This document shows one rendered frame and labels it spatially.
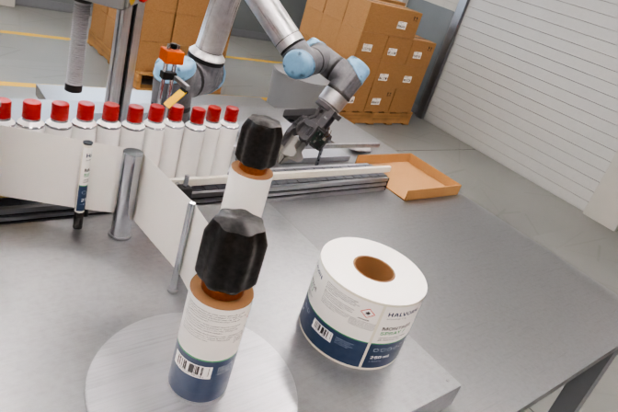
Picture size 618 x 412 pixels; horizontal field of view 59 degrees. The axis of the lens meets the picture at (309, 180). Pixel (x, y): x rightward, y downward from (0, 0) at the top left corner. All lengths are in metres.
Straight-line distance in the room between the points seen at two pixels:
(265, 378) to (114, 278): 0.34
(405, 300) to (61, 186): 0.68
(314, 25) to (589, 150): 2.74
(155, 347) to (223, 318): 0.21
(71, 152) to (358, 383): 0.67
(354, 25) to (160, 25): 1.65
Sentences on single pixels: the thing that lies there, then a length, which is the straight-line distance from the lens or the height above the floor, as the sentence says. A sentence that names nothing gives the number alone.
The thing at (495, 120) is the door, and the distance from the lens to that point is 5.87.
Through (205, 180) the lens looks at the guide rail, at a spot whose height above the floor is 0.91.
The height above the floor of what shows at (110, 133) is 1.03.
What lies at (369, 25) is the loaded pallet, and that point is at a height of 0.95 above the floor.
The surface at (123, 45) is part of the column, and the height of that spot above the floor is 1.18.
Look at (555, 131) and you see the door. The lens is 5.56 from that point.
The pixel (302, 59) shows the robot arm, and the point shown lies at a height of 1.24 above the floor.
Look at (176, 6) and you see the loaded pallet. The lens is 4.70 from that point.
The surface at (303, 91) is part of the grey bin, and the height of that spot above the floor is 0.55.
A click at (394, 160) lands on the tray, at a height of 0.84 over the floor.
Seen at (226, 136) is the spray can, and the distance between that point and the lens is 1.39.
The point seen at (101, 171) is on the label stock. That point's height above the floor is 1.01.
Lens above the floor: 1.52
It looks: 24 degrees down
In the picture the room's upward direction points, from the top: 18 degrees clockwise
